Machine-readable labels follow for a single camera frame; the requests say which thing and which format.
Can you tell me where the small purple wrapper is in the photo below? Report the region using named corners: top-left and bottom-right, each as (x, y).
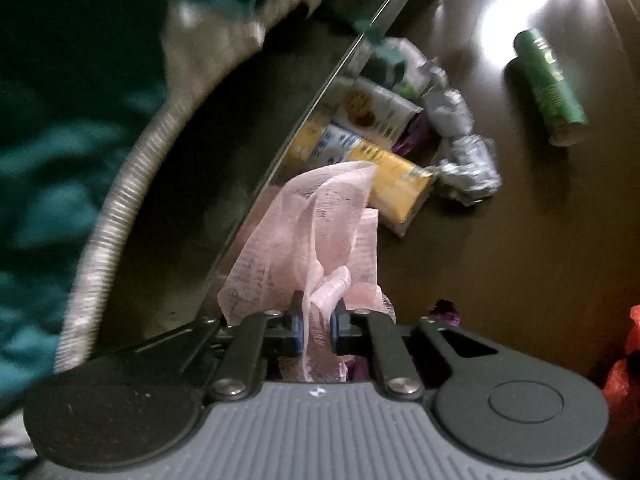
top-left (432, 300), bottom-right (463, 328)

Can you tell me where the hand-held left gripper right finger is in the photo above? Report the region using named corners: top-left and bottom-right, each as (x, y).
top-left (330, 300), bottom-right (511, 401)

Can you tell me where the yellow snack packet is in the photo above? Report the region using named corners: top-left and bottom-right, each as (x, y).
top-left (285, 120), bottom-right (437, 238)

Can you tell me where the orange plastic bag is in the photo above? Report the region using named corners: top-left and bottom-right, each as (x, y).
top-left (600, 305), bottom-right (640, 441)

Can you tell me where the green cylindrical can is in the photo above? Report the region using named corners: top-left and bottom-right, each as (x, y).
top-left (512, 29), bottom-right (590, 147)

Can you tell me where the pink foam mesh net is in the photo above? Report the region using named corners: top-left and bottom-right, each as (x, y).
top-left (217, 160), bottom-right (398, 386)

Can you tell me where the round shiny metal bin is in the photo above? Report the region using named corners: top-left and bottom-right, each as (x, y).
top-left (55, 0), bottom-right (436, 376)

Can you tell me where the green white wrapper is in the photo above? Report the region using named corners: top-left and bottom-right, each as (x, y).
top-left (370, 37), bottom-right (436, 98)

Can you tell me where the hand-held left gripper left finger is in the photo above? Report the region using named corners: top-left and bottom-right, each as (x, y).
top-left (115, 294), bottom-right (305, 402)

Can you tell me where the purple foil wrapper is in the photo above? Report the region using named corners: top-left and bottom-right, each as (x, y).
top-left (392, 110), bottom-right (441, 158)

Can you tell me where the teal patterned cloth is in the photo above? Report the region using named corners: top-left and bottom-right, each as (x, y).
top-left (0, 0), bottom-right (361, 376)

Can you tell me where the white cookie packet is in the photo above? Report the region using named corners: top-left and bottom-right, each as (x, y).
top-left (332, 77), bottom-right (423, 148)

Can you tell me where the crumpled silver wrapper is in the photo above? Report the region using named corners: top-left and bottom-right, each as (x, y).
top-left (422, 60), bottom-right (503, 206)

